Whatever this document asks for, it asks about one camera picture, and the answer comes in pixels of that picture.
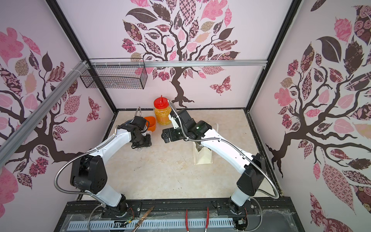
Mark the cream canvas tote bag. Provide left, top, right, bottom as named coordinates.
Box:
left=192, top=123, right=219, bottom=165

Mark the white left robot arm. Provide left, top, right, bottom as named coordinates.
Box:
left=70, top=116, right=151, bottom=217

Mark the orange plastic bowl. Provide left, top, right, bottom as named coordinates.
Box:
left=145, top=116, right=157, bottom=132

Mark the red lid yellow candy jar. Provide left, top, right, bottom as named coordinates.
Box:
left=154, top=96, right=172, bottom=126

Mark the brown flat stick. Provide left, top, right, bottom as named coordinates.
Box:
left=132, top=206, right=155, bottom=232

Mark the black wire basket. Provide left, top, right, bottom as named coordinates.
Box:
left=80, top=59, right=148, bottom=90

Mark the aluminium rail back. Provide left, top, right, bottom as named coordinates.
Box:
left=90, top=60, right=268, bottom=68

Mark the aluminium rail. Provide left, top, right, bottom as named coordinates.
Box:
left=90, top=60, right=268, bottom=68
left=1, top=61, right=88, bottom=167

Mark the white slotted cable duct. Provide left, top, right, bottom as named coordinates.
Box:
left=62, top=218, right=235, bottom=232

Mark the black left corner post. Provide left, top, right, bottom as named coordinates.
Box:
left=46, top=0, right=118, bottom=114

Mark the aluminium rail left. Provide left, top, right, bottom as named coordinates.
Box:
left=1, top=61, right=88, bottom=167

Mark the black corner frame post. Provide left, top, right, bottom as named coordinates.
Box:
left=245, top=0, right=303, bottom=112

